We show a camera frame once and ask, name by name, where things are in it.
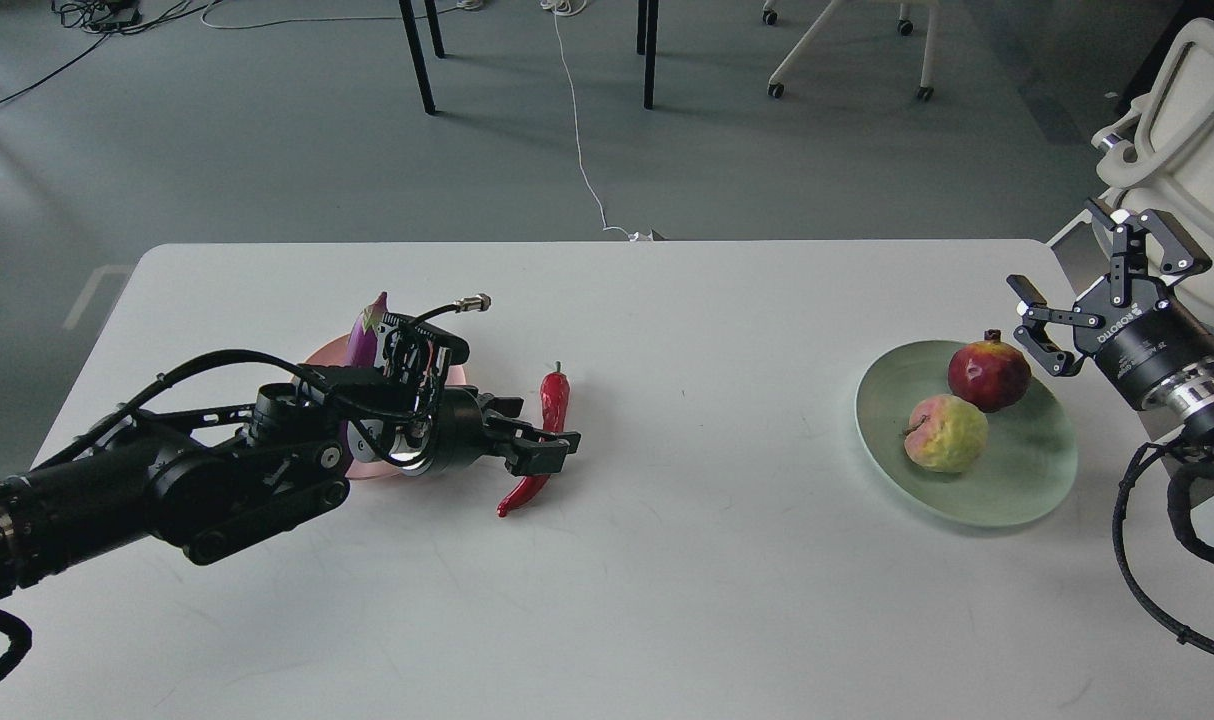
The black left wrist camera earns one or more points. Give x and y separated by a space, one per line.
416 354

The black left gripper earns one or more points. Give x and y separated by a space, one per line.
468 425

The red pomegranate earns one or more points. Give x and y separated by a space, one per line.
989 373

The white chair wheeled base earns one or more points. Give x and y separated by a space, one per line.
818 42

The white office chair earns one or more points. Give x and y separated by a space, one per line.
1160 155

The red chili pepper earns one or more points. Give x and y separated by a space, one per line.
554 395

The green pink apple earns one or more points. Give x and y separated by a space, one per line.
945 434

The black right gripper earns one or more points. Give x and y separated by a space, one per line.
1135 331

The pink plate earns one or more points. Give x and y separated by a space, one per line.
437 453

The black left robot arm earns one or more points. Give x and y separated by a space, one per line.
217 480

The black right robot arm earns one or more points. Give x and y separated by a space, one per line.
1189 395

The light green plate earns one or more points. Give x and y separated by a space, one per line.
1029 465

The purple eggplant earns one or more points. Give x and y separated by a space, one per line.
361 350

